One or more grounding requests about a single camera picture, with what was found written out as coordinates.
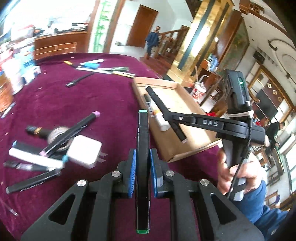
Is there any black marker green cap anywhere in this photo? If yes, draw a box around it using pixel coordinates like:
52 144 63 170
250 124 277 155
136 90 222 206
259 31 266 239
135 109 150 234

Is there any black marker red cap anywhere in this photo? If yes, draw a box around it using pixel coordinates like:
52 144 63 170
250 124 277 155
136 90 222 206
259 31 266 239
144 94 154 118

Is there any blue sleeved right forearm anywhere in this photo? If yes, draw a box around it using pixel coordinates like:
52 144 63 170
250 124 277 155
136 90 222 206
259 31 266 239
232 180 288 240

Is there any person right hand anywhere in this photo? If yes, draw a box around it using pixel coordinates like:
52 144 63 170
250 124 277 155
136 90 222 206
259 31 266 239
217 148 265 195

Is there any white marker teal cap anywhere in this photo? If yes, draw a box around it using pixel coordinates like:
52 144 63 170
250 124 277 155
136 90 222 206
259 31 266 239
9 148 68 171

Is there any cardboard tray box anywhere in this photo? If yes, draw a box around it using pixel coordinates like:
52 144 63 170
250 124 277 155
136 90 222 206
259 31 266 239
132 77 221 163

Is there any black marker pink cap upper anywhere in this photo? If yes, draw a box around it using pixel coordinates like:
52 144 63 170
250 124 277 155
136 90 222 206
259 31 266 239
39 111 100 158

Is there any small black gold lipstick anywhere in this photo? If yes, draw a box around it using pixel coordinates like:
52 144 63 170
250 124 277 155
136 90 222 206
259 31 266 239
26 126 51 138

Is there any purple velvet tablecloth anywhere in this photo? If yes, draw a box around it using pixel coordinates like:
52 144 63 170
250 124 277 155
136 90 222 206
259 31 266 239
0 52 223 241

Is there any person in dark jacket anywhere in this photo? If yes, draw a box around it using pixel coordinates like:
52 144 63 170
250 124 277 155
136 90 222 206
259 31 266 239
145 26 161 59

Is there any black thin pen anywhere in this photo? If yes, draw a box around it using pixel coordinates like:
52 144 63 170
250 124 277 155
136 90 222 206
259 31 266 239
65 73 94 88

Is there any green comb brush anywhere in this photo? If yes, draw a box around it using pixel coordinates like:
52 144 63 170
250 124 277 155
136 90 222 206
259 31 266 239
108 67 130 72

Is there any orange lidded jar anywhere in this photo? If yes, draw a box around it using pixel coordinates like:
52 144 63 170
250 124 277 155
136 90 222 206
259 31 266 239
0 71 14 113

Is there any blue white pen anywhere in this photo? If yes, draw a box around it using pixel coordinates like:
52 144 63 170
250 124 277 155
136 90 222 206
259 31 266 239
80 59 104 69

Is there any white lidded jar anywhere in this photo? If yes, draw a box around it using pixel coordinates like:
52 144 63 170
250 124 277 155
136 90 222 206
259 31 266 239
3 58 25 95

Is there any blue snack packet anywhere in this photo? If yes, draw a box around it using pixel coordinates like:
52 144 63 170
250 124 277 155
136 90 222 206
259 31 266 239
14 43 41 85

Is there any wooden sideboard cabinet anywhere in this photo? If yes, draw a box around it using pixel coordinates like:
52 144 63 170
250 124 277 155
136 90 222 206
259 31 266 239
33 31 89 60

